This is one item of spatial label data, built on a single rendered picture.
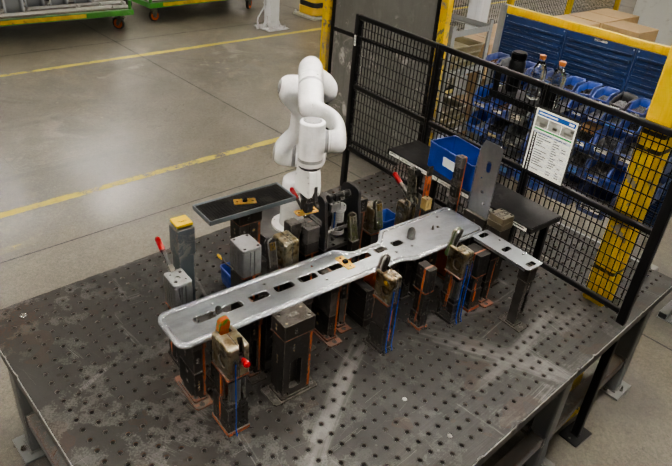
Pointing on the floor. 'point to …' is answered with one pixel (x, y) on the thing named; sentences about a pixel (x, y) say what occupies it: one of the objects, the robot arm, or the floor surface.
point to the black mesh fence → (575, 432)
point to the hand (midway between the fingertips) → (306, 205)
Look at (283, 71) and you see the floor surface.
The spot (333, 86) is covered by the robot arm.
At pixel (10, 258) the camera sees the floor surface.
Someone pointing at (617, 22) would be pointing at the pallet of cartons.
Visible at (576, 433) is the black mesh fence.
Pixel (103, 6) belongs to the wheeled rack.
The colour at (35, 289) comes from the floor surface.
